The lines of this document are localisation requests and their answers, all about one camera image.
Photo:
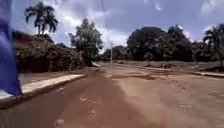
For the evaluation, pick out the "pale pole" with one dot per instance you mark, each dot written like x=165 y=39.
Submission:
x=111 y=53

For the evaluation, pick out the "green leafy tree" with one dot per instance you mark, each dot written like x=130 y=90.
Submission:
x=86 y=40

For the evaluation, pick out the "brown cobbled road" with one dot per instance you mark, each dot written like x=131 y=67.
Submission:
x=133 y=100

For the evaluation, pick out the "grass verge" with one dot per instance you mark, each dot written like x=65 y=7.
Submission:
x=160 y=63

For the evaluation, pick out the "group of dark trees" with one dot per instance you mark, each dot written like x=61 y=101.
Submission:
x=156 y=43

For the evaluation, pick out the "overgrown earth bank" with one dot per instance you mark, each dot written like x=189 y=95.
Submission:
x=50 y=55

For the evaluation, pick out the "pale concrete kerb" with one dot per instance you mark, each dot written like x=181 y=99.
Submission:
x=210 y=74
x=46 y=87

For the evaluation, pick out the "dusty pavement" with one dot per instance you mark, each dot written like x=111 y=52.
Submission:
x=30 y=78

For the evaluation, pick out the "palm tree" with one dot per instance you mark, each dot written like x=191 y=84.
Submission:
x=215 y=38
x=41 y=16

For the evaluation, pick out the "blue wall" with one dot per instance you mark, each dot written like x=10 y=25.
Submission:
x=6 y=50

